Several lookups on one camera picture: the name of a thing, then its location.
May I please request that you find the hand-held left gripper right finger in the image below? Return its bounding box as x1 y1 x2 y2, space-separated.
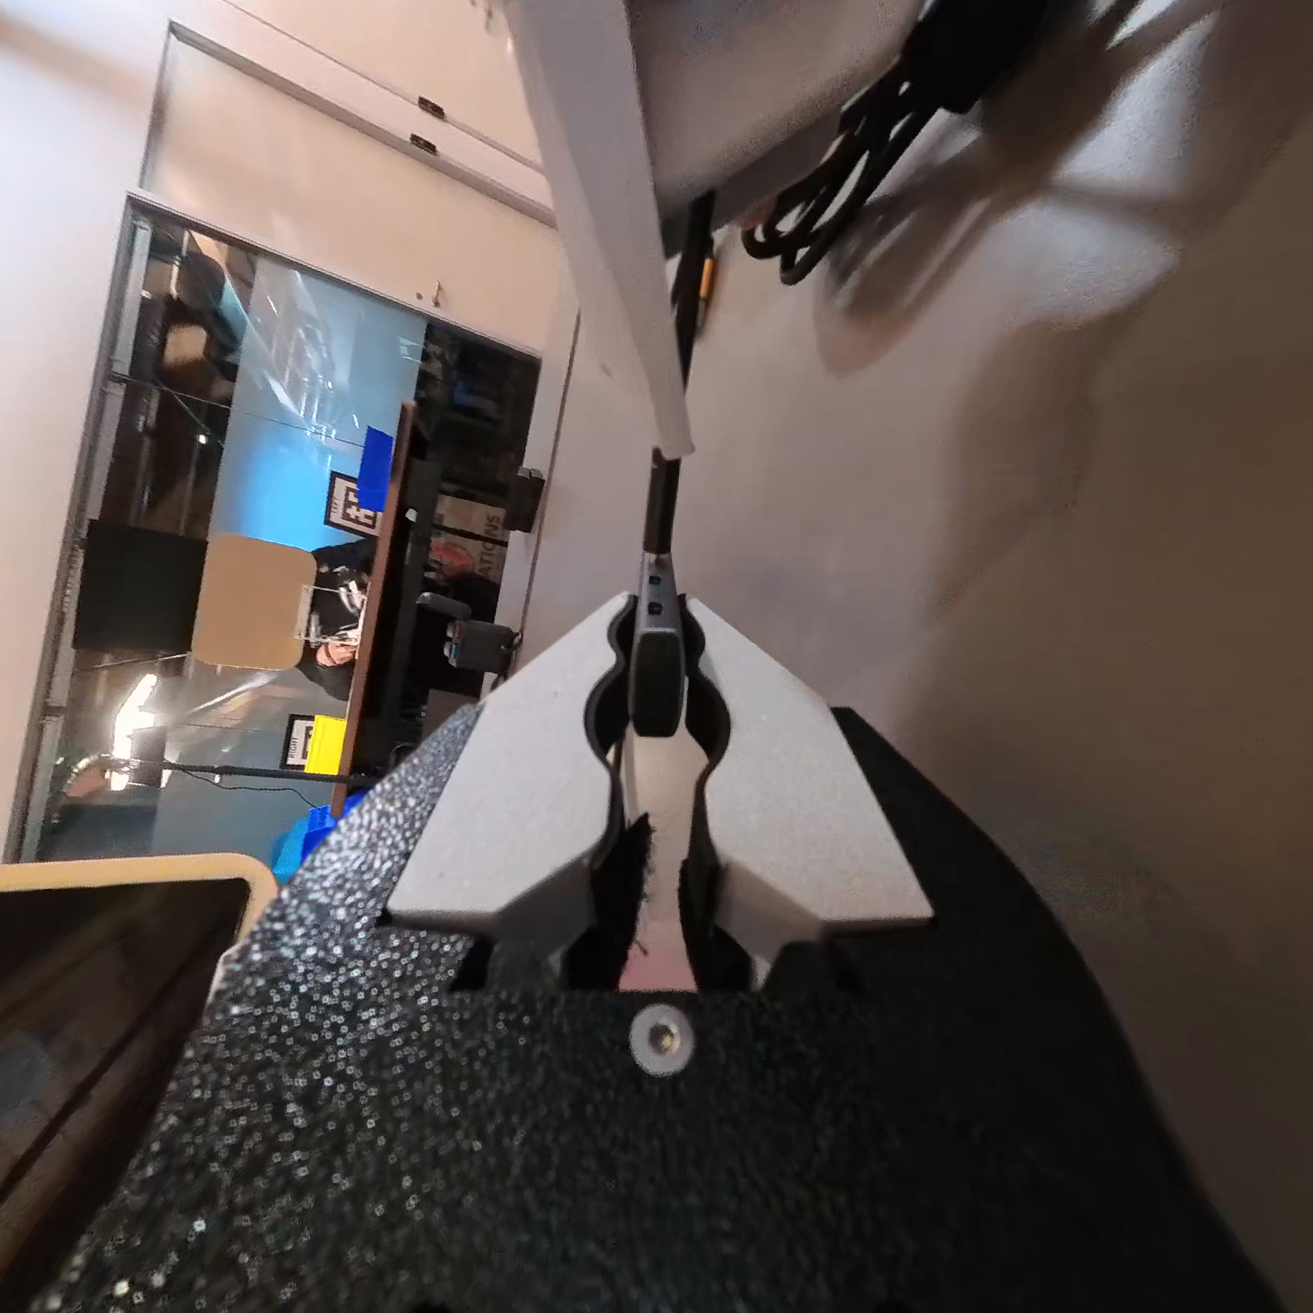
673 598 935 991

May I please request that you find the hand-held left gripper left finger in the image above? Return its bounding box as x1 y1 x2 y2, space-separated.
388 592 651 991

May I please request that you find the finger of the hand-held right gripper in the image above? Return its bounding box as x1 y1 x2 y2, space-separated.
629 0 926 218
508 0 701 466

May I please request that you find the black cable orange plug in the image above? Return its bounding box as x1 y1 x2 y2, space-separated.
667 196 720 453

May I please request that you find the black multi-port charger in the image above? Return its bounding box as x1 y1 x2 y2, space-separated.
446 616 520 676

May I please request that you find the wooden desk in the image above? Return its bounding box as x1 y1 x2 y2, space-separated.
330 402 444 819

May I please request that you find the white door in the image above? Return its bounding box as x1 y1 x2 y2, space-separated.
222 0 551 171
144 22 564 221

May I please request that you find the cardboard box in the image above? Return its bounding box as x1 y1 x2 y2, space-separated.
426 493 511 620

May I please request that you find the black square panel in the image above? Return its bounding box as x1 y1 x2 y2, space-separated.
73 518 209 654

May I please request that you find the tan framed screen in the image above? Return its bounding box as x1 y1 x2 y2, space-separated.
0 851 281 1232

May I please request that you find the coiled black cable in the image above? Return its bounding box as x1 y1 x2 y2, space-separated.
741 62 977 288

